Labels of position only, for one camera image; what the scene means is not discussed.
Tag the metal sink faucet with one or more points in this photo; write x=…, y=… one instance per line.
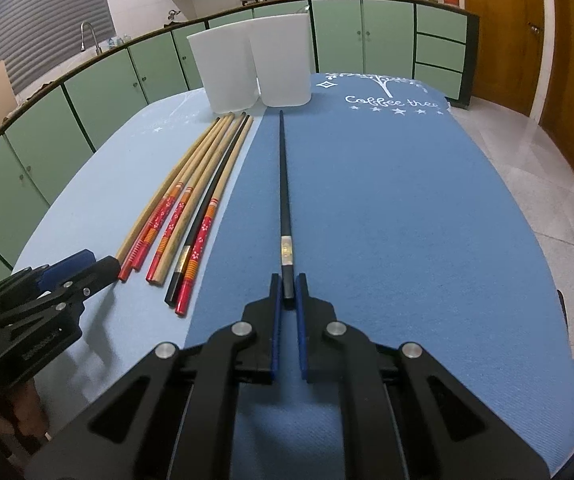
x=88, y=35

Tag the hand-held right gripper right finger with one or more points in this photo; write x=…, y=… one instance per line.
x=303, y=340

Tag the metal kettle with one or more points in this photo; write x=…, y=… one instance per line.
x=170, y=17

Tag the green kitchen base cabinets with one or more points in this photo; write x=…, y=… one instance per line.
x=117, y=85

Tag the grey window blinds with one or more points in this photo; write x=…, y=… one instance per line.
x=42, y=15

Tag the small red ball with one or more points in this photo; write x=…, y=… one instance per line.
x=201, y=237

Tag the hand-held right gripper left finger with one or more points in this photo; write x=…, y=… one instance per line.
x=277, y=320

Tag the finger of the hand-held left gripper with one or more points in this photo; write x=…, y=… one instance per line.
x=94, y=275
x=69, y=264

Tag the light blue table mat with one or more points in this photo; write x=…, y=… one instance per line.
x=92, y=200

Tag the dark blue table mat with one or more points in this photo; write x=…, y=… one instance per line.
x=392, y=210

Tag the white two-compartment utensil holder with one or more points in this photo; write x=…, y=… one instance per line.
x=227, y=70

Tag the red-ended wooden chopstick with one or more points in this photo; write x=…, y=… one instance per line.
x=144, y=245
x=177, y=215
x=179, y=177
x=159, y=215

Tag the person's left hand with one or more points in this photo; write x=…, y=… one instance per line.
x=14, y=412

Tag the black chopstick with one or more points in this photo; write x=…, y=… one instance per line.
x=208, y=199
x=283, y=200

